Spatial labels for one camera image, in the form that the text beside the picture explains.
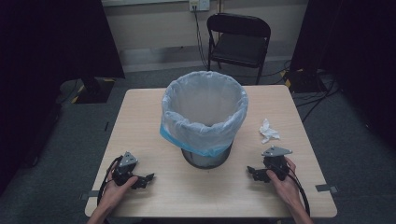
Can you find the person's left hand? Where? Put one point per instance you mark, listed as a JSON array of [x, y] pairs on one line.
[[114, 193]]

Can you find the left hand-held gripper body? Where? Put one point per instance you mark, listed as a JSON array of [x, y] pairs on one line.
[[124, 174]]

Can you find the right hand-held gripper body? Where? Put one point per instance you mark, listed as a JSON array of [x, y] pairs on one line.
[[275, 161]]

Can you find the person's right hand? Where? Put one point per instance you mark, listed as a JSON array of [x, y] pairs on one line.
[[285, 186]]

